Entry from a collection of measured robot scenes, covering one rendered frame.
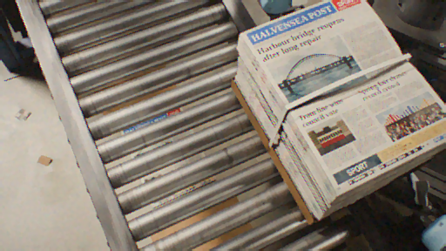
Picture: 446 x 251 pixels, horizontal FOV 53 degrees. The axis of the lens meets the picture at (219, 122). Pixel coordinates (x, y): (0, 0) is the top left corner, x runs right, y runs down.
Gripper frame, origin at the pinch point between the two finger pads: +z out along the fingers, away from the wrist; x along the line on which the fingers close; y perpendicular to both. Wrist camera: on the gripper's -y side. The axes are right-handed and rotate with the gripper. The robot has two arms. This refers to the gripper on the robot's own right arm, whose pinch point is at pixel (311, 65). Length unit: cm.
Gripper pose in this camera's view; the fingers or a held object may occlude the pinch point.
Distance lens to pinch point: 119.4
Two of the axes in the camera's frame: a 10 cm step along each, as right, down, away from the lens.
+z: 4.4, 8.2, -3.6
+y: 0.6, -4.3, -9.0
